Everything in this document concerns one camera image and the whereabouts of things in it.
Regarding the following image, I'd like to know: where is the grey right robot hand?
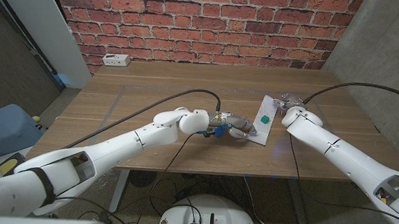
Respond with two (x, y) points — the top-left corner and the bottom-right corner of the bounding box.
(272, 92), (306, 116)

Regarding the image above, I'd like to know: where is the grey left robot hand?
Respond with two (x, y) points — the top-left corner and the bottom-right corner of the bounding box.
(203, 110), (258, 141)

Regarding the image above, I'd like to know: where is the white receipt paper strip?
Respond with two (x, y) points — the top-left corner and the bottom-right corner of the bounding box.
(247, 94), (280, 147)

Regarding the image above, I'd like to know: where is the blue spiky ball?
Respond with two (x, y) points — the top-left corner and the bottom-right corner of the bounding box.
(213, 125), (228, 139)

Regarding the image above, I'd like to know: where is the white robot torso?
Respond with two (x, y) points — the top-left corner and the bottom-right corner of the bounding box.
(157, 191), (260, 224)

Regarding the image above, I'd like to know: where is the grey table leg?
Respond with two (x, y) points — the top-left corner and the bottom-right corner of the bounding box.
(284, 179), (310, 224)

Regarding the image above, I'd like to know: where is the red brick printed backdrop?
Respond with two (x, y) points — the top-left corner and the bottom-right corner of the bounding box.
(44, 0), (365, 91)

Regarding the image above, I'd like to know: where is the white table leg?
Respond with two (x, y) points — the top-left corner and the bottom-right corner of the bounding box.
(108, 169), (131, 214)

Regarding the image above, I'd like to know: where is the white power strip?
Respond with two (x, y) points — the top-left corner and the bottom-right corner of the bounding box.
(102, 53), (132, 68)

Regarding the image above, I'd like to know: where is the black and yellow pedal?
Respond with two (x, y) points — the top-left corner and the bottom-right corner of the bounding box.
(0, 150), (27, 178)

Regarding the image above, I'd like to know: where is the blue plastic bin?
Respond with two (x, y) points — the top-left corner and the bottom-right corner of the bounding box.
(0, 103), (48, 164)

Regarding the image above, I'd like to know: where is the thin black left wrist cable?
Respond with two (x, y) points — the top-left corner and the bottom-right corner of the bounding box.
(148, 130), (196, 209)

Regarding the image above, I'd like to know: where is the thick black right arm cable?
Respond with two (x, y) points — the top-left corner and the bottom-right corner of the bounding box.
(302, 79), (399, 111)

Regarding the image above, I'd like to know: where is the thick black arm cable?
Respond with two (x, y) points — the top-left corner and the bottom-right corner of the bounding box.
(302, 79), (399, 111)
(63, 80), (222, 159)

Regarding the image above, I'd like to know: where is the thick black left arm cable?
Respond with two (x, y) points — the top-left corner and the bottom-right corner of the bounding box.
(63, 80), (222, 159)

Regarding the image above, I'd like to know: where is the white wall panel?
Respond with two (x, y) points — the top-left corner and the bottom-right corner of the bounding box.
(0, 0), (97, 90)

